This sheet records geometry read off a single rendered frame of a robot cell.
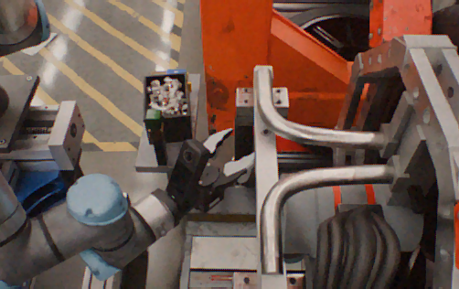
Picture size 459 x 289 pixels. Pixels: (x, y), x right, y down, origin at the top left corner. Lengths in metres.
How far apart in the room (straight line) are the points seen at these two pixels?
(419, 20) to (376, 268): 0.39
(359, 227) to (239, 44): 0.63
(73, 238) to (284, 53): 0.67
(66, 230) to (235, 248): 0.98
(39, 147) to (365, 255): 0.73
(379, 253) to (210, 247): 1.10
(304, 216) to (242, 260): 0.88
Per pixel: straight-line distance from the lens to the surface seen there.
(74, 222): 0.61
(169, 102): 1.28
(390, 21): 0.69
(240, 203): 1.55
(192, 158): 0.68
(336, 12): 1.82
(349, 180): 0.56
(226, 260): 1.50
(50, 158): 1.00
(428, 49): 0.60
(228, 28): 0.98
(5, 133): 0.95
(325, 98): 1.14
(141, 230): 0.70
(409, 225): 0.69
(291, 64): 1.08
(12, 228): 0.60
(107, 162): 1.91
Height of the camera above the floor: 1.44
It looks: 50 degrees down
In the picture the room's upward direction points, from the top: straight up
